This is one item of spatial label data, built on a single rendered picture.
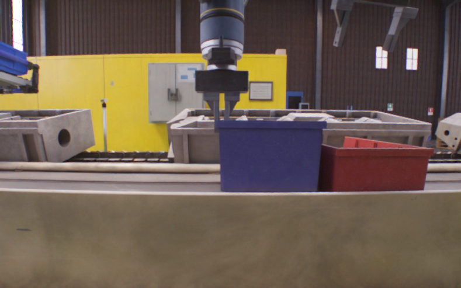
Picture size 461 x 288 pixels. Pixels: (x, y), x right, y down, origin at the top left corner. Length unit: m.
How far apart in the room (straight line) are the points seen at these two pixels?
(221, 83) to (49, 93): 3.64
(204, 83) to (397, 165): 0.44
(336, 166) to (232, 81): 0.30
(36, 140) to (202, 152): 0.64
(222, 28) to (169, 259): 0.49
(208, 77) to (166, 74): 2.55
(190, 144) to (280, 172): 0.52
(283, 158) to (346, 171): 0.12
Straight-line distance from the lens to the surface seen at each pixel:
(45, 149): 1.13
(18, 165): 1.17
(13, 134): 1.21
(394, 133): 1.05
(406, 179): 0.53
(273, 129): 0.40
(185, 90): 3.04
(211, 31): 0.58
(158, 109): 3.10
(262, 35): 13.27
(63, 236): 0.53
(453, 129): 1.66
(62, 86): 3.98
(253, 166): 0.41
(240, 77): 0.58
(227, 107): 0.58
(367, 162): 0.48
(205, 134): 0.85
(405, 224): 0.53
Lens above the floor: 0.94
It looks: 6 degrees down
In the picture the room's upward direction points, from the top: straight up
